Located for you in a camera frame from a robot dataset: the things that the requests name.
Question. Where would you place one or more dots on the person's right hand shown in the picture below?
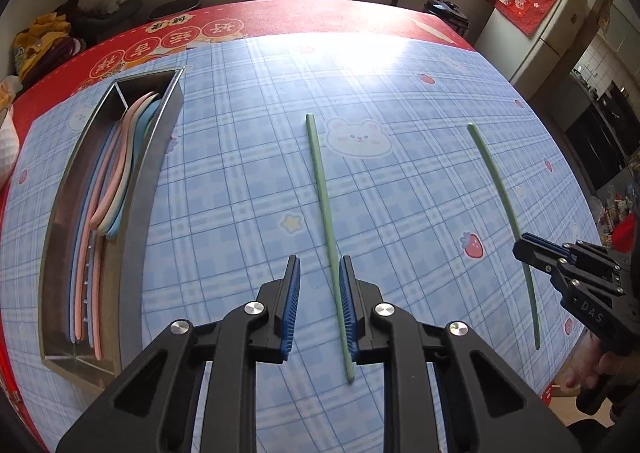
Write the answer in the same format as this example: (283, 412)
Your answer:
(590, 365)

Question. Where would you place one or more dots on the pile of clothes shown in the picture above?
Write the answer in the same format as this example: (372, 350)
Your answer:
(45, 45)

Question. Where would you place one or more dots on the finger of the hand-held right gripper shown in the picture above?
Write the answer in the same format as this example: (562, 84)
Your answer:
(552, 245)
(532, 253)

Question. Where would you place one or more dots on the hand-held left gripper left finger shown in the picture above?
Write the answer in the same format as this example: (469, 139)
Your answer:
(292, 313)

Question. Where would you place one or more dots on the pink chopstick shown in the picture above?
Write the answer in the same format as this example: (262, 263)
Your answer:
(77, 318)
(97, 313)

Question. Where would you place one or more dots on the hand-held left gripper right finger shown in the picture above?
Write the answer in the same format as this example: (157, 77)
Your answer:
(350, 313)

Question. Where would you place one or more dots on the black pressure cooker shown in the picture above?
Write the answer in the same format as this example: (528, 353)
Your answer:
(446, 15)

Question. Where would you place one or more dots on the beige spoon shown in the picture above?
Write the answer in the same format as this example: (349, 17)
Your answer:
(134, 148)

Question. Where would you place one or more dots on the pink spoon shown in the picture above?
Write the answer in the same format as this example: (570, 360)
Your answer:
(125, 143)

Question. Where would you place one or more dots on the blue plaid table mat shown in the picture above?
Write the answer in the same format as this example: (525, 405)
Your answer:
(240, 158)

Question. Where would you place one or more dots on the white fridge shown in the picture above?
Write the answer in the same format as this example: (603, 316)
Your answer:
(530, 58)

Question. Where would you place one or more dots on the green chopstick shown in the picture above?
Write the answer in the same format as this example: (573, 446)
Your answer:
(495, 173)
(322, 193)

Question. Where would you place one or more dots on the blue spoon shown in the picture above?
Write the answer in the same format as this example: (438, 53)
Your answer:
(145, 133)

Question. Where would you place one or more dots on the packaged snack cups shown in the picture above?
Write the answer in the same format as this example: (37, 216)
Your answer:
(9, 90)

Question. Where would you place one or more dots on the red printed table cover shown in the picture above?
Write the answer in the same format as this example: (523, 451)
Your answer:
(300, 18)

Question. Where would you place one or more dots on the colourful snack packets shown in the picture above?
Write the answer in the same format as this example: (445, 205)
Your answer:
(617, 213)

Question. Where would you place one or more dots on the dark trash bin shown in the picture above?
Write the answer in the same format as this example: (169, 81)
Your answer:
(110, 25)

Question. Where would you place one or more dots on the white textured bowl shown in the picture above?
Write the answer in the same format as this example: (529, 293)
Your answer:
(7, 153)

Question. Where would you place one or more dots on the stainless steel utensil tray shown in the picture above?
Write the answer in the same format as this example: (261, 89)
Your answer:
(145, 213)

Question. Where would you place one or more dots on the black kitchen cabinet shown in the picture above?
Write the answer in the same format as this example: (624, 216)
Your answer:
(602, 138)

